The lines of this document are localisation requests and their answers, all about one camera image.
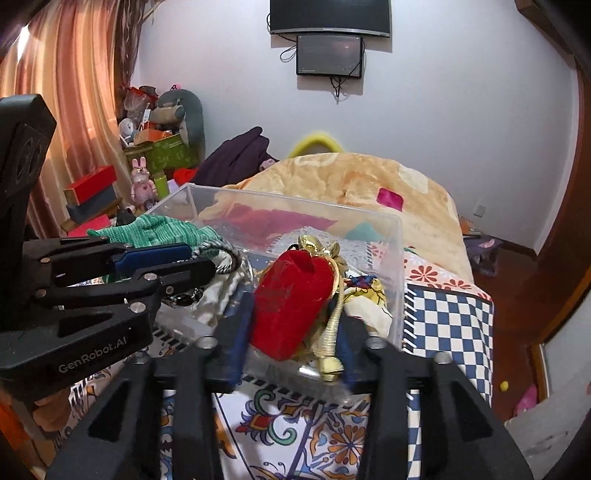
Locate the yellow floral cloth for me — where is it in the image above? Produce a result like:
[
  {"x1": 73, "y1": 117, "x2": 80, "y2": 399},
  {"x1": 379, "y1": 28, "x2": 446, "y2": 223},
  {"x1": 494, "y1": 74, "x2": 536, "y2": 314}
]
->
[{"x1": 344, "y1": 274, "x2": 394, "y2": 326}]

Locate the pink soft item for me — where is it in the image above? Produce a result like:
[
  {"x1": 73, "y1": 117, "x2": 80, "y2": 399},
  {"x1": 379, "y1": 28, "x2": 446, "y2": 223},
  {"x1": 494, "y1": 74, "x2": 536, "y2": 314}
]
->
[{"x1": 515, "y1": 385, "x2": 539, "y2": 414}]

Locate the red flat box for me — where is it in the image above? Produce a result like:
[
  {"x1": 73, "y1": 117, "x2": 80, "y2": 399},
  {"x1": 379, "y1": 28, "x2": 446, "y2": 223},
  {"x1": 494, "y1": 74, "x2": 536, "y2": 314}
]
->
[{"x1": 64, "y1": 166, "x2": 117, "y2": 206}]

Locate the white drawstring pouch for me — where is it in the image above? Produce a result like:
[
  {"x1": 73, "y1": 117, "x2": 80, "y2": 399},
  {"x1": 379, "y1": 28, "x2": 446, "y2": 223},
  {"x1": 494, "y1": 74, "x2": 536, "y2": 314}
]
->
[{"x1": 185, "y1": 268, "x2": 256, "y2": 325}]

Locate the black braided bracelet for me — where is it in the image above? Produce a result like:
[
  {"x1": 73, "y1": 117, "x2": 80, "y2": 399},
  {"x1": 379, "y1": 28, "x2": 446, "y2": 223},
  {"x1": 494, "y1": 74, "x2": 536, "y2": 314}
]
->
[{"x1": 196, "y1": 247, "x2": 245, "y2": 280}]

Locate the grey flat box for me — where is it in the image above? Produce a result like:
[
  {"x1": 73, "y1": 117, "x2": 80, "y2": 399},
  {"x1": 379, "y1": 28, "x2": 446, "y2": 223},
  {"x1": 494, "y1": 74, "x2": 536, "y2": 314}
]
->
[{"x1": 66, "y1": 187, "x2": 122, "y2": 220}]

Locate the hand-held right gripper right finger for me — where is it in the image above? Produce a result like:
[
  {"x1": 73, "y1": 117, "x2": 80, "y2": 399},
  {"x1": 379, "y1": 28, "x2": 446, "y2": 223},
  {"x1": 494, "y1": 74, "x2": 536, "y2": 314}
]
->
[{"x1": 332, "y1": 316, "x2": 532, "y2": 480}]

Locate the small black wall monitor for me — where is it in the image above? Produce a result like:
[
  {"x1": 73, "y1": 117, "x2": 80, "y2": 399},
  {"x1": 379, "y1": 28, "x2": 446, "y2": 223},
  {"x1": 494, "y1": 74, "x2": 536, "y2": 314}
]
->
[{"x1": 296, "y1": 34, "x2": 363, "y2": 77}]

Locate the striped orange curtain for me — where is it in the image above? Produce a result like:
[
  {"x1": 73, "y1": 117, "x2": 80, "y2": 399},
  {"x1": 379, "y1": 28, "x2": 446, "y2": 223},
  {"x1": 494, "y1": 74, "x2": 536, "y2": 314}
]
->
[{"x1": 0, "y1": 0, "x2": 145, "y2": 232}]

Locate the wooden door frame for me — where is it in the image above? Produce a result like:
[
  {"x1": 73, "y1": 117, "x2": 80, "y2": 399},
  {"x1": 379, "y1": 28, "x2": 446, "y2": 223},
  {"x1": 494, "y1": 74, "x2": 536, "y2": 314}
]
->
[{"x1": 531, "y1": 0, "x2": 591, "y2": 344}]

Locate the green knit pouch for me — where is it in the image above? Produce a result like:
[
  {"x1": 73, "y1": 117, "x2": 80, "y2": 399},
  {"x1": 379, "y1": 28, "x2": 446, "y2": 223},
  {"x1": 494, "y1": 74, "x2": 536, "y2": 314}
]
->
[{"x1": 88, "y1": 216, "x2": 227, "y2": 260}]

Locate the green cardboard box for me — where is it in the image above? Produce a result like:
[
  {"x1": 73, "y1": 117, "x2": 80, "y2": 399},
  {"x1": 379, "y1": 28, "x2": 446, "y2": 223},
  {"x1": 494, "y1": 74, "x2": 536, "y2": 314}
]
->
[{"x1": 124, "y1": 134, "x2": 199, "y2": 174}]

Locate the large black wall television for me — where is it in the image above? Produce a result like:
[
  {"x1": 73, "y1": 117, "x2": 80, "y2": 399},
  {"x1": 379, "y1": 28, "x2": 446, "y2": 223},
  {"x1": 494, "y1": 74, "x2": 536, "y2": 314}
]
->
[{"x1": 269, "y1": 0, "x2": 392, "y2": 38}]

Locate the tile-patterned blanket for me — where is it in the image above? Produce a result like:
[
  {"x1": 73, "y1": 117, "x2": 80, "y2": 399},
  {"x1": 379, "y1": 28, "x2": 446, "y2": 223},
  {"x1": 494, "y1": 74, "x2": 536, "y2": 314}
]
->
[{"x1": 69, "y1": 240, "x2": 496, "y2": 480}]

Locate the purple bag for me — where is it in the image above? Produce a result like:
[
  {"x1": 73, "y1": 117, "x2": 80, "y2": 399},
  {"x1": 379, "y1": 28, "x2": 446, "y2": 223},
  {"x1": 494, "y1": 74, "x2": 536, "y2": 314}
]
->
[{"x1": 464, "y1": 233, "x2": 502, "y2": 278}]

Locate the pile of toys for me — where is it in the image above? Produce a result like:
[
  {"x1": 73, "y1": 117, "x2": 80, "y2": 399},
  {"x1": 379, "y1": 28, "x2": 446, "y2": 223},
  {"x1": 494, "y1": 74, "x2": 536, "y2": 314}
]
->
[{"x1": 117, "y1": 85, "x2": 160, "y2": 148}]

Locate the grey plush toy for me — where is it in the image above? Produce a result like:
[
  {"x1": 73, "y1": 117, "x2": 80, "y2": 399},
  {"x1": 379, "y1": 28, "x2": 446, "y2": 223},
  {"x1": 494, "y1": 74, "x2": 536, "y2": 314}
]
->
[{"x1": 154, "y1": 89, "x2": 206, "y2": 160}]

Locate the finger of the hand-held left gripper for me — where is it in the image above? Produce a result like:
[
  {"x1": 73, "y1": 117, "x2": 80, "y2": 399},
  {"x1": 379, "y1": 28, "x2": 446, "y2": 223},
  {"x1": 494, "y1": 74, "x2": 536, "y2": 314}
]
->
[
  {"x1": 36, "y1": 257, "x2": 216, "y2": 309},
  {"x1": 23, "y1": 239, "x2": 192, "y2": 283}
]

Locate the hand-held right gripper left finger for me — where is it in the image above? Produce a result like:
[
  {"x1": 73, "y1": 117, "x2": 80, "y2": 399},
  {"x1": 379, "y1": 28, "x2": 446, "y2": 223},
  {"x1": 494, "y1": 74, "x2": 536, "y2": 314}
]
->
[{"x1": 46, "y1": 288, "x2": 257, "y2": 480}]

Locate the white appliance with stickers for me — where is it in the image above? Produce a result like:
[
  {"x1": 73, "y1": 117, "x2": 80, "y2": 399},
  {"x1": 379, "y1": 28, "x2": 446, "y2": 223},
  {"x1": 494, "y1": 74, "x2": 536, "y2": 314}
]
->
[{"x1": 503, "y1": 318, "x2": 591, "y2": 468}]

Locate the yellow fleece blanket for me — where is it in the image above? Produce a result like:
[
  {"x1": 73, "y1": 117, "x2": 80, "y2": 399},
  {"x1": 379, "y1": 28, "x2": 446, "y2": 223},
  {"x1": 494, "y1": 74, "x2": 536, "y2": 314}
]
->
[{"x1": 222, "y1": 152, "x2": 474, "y2": 283}]

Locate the red velvet drawstring pouch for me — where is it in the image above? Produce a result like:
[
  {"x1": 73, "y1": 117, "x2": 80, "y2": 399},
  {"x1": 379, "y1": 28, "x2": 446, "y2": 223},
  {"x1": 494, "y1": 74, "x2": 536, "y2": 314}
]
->
[{"x1": 249, "y1": 234, "x2": 348, "y2": 385}]

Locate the yellow ring cushion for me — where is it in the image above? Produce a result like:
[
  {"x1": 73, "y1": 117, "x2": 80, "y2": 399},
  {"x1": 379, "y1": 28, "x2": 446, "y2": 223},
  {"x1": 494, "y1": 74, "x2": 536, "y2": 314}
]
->
[{"x1": 287, "y1": 130, "x2": 347, "y2": 160}]

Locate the pink rabbit figure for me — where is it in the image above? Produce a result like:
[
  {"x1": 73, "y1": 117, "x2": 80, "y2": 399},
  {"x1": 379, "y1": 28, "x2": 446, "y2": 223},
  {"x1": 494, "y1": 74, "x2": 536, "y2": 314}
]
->
[{"x1": 130, "y1": 158, "x2": 156, "y2": 205}]

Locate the dark purple garment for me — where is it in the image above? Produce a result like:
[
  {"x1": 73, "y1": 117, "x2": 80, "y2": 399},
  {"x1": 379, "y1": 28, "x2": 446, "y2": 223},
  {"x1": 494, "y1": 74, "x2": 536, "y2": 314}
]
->
[{"x1": 198, "y1": 127, "x2": 280, "y2": 188}]

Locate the clear plastic storage box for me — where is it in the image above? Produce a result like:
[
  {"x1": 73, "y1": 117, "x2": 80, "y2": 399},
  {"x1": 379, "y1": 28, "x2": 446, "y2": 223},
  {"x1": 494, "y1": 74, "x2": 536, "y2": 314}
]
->
[{"x1": 147, "y1": 182, "x2": 408, "y2": 402}]

